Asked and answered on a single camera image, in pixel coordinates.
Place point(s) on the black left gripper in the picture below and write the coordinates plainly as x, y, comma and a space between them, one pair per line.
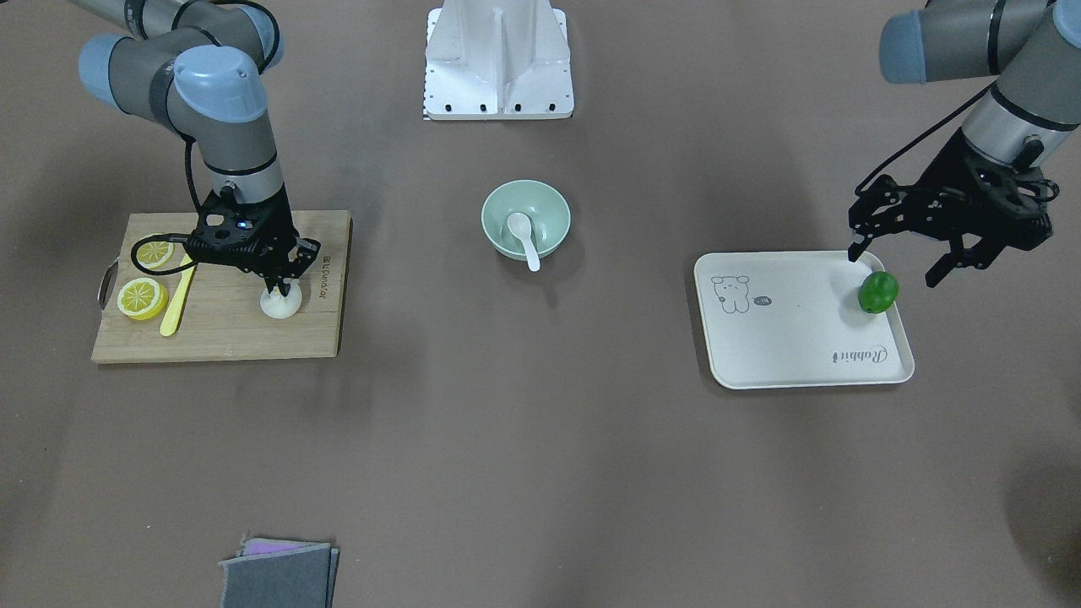
939, 187

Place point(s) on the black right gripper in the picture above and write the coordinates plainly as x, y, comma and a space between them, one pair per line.
279, 226

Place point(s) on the white steamed bun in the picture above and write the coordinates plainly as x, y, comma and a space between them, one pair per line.
279, 306

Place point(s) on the white ceramic spoon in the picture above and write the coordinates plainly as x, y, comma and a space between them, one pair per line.
520, 226

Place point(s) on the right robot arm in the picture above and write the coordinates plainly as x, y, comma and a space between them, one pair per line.
194, 68

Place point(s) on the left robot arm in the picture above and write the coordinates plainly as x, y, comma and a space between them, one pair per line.
1030, 48

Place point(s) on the mint green bowl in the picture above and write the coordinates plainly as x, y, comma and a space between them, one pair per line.
525, 208

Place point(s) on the yellow plastic knife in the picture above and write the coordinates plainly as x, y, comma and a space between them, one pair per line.
175, 308

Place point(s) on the wooden cutting board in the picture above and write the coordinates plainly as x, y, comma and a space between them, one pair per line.
222, 320

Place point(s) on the lemon half front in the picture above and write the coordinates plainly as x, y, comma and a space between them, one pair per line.
142, 299

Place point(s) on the cream rabbit tray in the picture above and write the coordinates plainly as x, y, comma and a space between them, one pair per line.
791, 319

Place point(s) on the grey folded cloth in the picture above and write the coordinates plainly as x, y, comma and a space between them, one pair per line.
280, 573

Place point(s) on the lemon half near handle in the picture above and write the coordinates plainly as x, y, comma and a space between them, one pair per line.
152, 252

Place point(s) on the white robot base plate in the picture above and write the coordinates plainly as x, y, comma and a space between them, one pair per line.
497, 60

